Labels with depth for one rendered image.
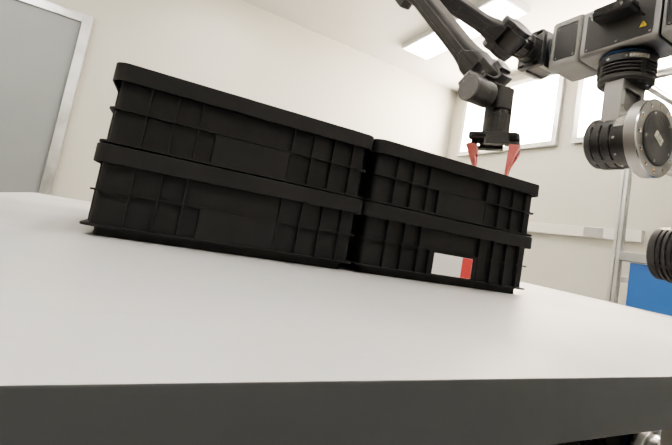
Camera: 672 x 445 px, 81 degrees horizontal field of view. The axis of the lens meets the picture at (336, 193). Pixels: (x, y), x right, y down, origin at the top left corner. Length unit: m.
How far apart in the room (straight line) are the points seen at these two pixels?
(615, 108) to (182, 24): 3.55
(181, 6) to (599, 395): 4.08
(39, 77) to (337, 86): 2.64
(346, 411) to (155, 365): 0.08
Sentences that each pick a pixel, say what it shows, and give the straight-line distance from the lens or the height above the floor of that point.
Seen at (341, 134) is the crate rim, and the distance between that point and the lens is 0.65.
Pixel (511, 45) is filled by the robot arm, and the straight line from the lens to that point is 1.37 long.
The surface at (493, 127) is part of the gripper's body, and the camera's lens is 0.92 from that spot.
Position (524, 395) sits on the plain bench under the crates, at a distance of 0.27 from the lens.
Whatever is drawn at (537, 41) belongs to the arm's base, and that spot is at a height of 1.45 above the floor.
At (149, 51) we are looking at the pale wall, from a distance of 4.00.
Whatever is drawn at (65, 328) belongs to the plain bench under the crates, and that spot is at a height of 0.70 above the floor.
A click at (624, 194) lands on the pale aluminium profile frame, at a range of 2.83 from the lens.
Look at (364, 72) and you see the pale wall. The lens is 4.65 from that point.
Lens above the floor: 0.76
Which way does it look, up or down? 5 degrees up
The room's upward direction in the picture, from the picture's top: 10 degrees clockwise
